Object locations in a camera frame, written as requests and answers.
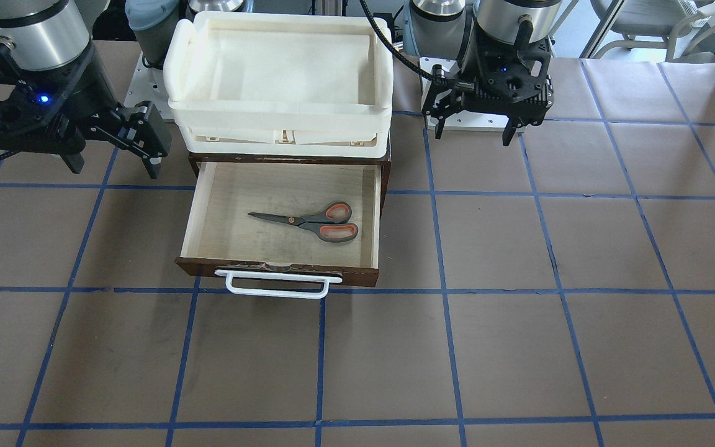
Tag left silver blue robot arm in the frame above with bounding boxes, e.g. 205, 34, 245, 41
361, 1, 560, 145

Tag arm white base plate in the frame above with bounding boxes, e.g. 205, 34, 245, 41
123, 53, 174, 122
419, 57, 508, 132

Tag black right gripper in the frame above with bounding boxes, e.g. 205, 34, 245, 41
0, 43, 171, 180

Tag wooden drawer with white handle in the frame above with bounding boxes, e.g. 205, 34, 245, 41
176, 162, 383, 289

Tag dark wooden drawer cabinet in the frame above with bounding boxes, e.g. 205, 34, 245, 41
188, 142, 392, 209

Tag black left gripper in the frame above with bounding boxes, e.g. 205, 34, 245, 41
423, 25, 554, 147

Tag orange grey handled scissors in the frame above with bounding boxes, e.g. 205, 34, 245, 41
248, 201, 359, 243

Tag white foam tray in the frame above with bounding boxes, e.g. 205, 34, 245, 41
163, 11, 393, 159

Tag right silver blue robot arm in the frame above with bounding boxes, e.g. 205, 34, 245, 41
0, 1, 171, 179

